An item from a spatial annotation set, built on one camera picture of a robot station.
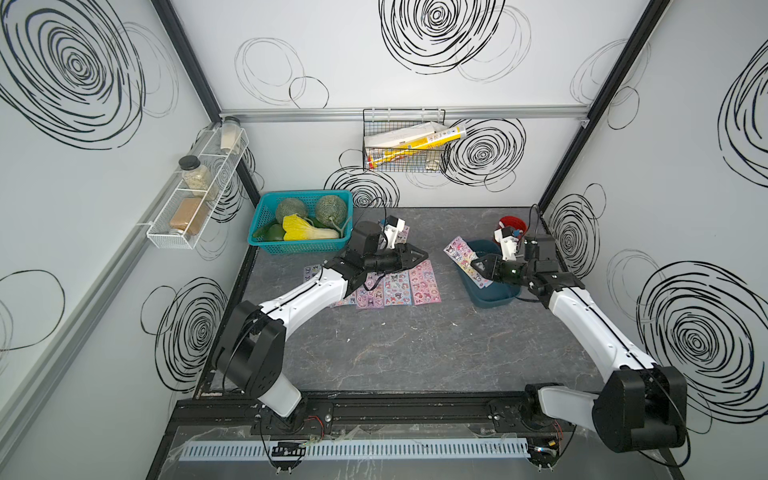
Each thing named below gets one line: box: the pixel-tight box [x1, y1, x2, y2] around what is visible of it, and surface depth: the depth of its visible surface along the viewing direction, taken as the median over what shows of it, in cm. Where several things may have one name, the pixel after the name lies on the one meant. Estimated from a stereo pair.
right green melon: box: [316, 195, 347, 228], surface depth 109 cm
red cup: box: [495, 216, 528, 241], surface depth 104 cm
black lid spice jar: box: [178, 154, 212, 197], surface depth 72 cm
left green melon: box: [276, 198, 308, 224], surface depth 108 cm
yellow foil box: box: [367, 126, 467, 169], surface depth 86 cm
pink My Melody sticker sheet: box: [409, 259, 442, 306], surface depth 101 cm
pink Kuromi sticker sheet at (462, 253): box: [443, 236, 494, 289], surface depth 84 cm
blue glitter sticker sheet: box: [356, 272, 384, 309], surface depth 96 cm
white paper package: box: [364, 121, 447, 148], surface depth 90 cm
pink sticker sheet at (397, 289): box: [384, 271, 412, 306], surface depth 98 cm
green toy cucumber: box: [253, 223, 286, 241], surface depth 105 cm
